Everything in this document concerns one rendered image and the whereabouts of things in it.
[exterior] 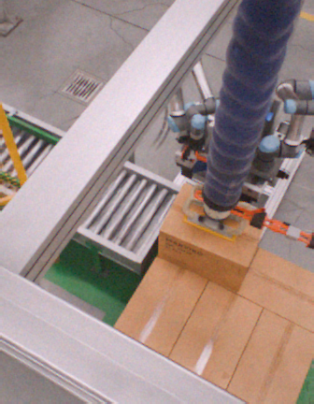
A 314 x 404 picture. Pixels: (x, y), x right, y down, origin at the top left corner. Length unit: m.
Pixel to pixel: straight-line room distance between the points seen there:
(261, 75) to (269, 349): 1.92
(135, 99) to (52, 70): 4.50
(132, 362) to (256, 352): 2.86
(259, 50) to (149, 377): 1.60
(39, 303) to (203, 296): 2.90
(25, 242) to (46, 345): 0.28
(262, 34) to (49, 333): 1.56
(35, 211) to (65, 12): 5.34
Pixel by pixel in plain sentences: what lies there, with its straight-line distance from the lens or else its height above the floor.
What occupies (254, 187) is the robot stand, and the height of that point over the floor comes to 0.99.
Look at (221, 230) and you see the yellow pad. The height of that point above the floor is 1.08.
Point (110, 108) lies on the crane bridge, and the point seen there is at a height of 3.05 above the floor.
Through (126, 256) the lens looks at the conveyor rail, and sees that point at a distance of 3.60.
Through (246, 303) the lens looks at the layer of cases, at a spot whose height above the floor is 0.54.
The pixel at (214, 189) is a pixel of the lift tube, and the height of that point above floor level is 1.44.
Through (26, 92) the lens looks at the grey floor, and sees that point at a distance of 5.40.
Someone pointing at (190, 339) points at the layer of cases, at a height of 0.54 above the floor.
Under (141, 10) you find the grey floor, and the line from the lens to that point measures 6.17.
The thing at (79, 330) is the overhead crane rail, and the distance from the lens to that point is 0.67.
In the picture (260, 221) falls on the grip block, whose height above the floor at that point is 1.20.
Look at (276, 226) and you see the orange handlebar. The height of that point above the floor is 1.19.
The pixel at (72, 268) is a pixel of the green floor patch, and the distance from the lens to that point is 4.25.
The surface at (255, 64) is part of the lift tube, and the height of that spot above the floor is 2.40.
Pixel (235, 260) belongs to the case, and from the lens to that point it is 3.24.
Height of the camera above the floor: 3.85
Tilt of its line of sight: 58 degrees down
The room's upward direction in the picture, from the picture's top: 2 degrees clockwise
